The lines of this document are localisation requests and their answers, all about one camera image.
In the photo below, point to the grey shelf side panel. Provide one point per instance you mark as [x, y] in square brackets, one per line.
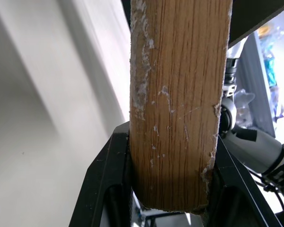
[255, 78]

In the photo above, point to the wooden plank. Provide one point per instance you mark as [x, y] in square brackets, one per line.
[180, 94]

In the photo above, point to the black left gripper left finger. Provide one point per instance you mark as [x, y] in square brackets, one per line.
[101, 179]

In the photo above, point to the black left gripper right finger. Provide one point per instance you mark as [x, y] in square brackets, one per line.
[236, 196]

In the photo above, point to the clear plastic wrapping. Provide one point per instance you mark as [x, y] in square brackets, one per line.
[245, 104]

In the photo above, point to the blue packaged item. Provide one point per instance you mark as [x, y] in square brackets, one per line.
[271, 71]

